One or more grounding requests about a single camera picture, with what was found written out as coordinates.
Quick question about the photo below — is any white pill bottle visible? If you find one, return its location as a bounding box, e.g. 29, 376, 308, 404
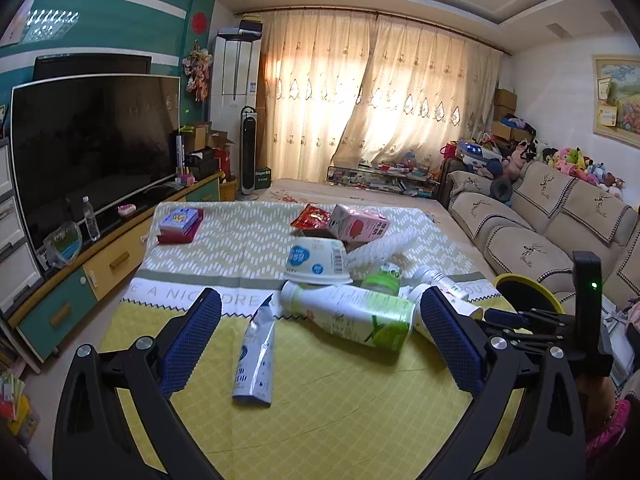
411, 265, 471, 301

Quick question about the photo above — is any person's right forearm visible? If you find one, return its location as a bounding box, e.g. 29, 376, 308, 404
575, 375, 640, 478

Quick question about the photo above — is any framed flower field painting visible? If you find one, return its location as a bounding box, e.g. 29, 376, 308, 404
591, 54, 640, 148

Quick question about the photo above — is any beige embroidered sofa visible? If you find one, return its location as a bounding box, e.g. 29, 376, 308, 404
437, 160, 640, 311

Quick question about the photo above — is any open cardboard box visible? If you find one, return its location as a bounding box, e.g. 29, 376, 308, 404
182, 122, 228, 153

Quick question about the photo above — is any small clear green bottle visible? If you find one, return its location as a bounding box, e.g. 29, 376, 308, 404
360, 262, 403, 298

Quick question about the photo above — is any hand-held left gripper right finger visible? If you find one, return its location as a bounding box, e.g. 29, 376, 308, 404
420, 287, 587, 480

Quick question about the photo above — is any clear water bottle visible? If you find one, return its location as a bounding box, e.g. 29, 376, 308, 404
81, 196, 101, 242

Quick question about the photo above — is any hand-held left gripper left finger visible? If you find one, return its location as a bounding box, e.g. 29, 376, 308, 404
52, 287, 223, 480

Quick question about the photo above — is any hanging flower decoration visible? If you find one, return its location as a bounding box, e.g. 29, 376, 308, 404
182, 42, 213, 103

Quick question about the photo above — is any floral sheet mattress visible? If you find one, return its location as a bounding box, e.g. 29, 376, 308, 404
255, 177, 496, 271

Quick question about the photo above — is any black flat television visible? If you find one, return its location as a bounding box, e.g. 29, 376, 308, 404
11, 74, 182, 256

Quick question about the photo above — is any large white green bottle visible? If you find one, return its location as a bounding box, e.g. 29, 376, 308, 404
279, 280, 416, 363

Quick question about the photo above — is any white standing air conditioner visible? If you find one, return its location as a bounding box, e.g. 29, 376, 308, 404
209, 32, 262, 161

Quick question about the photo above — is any row of plush toys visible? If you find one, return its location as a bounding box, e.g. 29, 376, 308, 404
500, 137, 626, 201

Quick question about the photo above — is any yellow teal television cabinet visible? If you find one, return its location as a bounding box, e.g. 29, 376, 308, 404
7, 170, 223, 376

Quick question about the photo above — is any red box with card pack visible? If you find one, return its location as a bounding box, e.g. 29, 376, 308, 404
156, 209, 205, 245

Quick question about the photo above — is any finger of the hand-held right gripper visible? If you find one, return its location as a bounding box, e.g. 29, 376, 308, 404
484, 308, 576, 332
500, 329, 575, 357

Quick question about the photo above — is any clear plastic bag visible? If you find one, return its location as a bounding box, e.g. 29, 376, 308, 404
44, 221, 83, 268

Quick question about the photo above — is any clear blue document pouch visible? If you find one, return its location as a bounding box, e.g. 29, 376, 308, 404
600, 292, 633, 391

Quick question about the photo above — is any purple printed box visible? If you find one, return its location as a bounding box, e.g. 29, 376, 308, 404
159, 206, 200, 233

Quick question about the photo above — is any cream embroidered curtain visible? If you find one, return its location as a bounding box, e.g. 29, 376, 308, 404
330, 15, 503, 171
260, 10, 381, 183

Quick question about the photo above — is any plain white plastic bottle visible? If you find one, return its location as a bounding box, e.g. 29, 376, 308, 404
407, 282, 485, 346

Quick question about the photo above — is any pink milk carton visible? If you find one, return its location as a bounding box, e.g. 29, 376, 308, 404
327, 204, 392, 243

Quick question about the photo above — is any tall brown cardboard sheet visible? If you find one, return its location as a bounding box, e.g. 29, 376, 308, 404
256, 45, 273, 168

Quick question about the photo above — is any silver foil pouch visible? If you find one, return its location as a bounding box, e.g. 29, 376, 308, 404
231, 292, 281, 407

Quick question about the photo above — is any white paper bowl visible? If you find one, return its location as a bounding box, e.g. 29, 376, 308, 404
283, 238, 353, 286

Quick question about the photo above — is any white ribbed paper cup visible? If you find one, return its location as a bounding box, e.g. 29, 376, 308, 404
345, 227, 418, 273

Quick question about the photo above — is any white tower fan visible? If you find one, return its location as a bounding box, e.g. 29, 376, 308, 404
239, 106, 259, 195

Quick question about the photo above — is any yellow rimmed black trash bin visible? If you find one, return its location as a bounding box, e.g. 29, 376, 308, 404
492, 272, 568, 321

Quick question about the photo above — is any pile of colourful books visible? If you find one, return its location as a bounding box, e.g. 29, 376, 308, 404
0, 370, 41, 441

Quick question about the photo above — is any blue star print bag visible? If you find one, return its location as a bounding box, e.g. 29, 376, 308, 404
457, 140, 503, 171

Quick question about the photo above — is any stack of cardboard boxes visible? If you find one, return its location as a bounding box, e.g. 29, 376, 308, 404
492, 87, 533, 143

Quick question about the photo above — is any red snack packet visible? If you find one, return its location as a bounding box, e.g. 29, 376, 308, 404
291, 204, 335, 233

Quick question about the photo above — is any black flat panel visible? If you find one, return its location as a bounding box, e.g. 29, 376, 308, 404
34, 54, 152, 81

